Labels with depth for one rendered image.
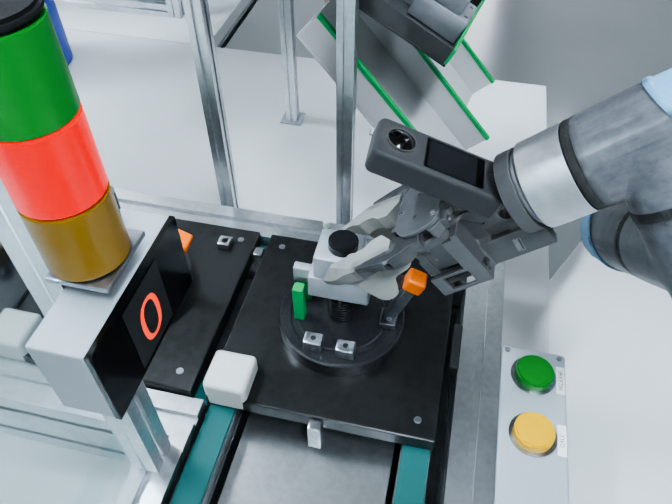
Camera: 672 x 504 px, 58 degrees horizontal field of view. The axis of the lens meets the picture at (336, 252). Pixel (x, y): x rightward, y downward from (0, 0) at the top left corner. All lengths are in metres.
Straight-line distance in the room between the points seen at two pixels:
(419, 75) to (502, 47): 2.47
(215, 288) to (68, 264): 0.39
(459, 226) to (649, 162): 0.15
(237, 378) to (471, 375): 0.25
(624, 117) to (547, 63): 2.78
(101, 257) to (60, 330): 0.05
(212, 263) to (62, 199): 0.45
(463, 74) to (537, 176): 0.55
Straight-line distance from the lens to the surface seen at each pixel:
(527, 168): 0.48
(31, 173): 0.33
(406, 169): 0.48
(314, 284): 0.62
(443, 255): 0.55
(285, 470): 0.67
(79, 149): 0.33
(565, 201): 0.48
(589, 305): 0.92
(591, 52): 3.41
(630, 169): 0.47
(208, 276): 0.76
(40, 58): 0.30
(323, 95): 1.25
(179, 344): 0.70
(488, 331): 0.72
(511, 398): 0.68
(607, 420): 0.82
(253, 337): 0.69
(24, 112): 0.31
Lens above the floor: 1.53
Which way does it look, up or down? 47 degrees down
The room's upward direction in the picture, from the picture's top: straight up
